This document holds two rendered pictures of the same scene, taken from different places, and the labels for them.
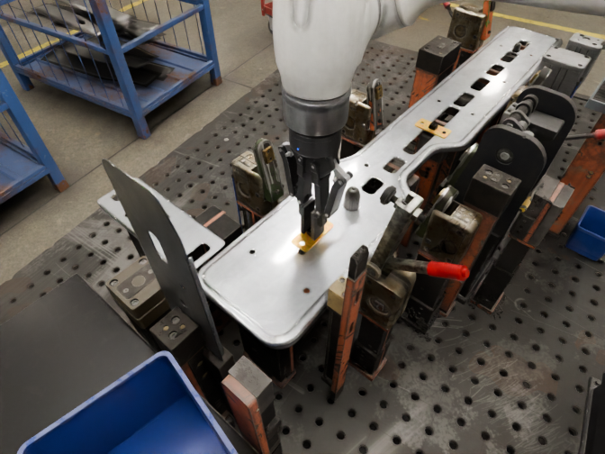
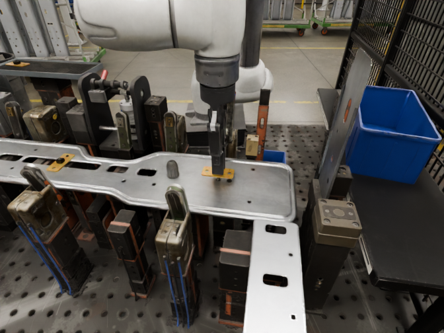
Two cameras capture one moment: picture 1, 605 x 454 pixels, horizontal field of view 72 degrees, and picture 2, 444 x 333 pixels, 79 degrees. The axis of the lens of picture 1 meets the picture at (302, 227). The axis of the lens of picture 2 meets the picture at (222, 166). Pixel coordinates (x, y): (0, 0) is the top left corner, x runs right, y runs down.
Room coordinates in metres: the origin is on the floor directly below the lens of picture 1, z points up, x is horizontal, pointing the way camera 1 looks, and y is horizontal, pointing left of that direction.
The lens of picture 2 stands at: (0.76, 0.46, 1.46)
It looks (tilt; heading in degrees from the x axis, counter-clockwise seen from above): 37 degrees down; 239
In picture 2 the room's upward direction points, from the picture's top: straight up
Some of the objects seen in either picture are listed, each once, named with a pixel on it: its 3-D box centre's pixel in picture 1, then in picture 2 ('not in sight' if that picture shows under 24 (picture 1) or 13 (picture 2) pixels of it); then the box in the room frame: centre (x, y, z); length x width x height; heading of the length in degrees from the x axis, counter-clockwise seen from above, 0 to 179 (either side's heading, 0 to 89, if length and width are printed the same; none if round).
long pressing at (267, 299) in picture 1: (433, 125); (53, 164); (0.86, -0.33, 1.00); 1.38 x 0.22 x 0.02; 140
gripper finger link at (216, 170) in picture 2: (307, 215); (217, 162); (0.49, -0.01, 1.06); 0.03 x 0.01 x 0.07; 140
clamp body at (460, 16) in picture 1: (457, 61); not in sight; (1.41, -0.55, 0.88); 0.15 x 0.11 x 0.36; 50
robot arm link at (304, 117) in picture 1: (315, 103); (217, 67); (0.49, -0.02, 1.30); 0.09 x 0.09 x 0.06
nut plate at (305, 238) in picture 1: (312, 231); (218, 170); (0.49, -0.02, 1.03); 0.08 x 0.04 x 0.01; 140
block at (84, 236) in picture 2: (424, 178); (80, 197); (0.83, -0.33, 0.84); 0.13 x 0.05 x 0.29; 50
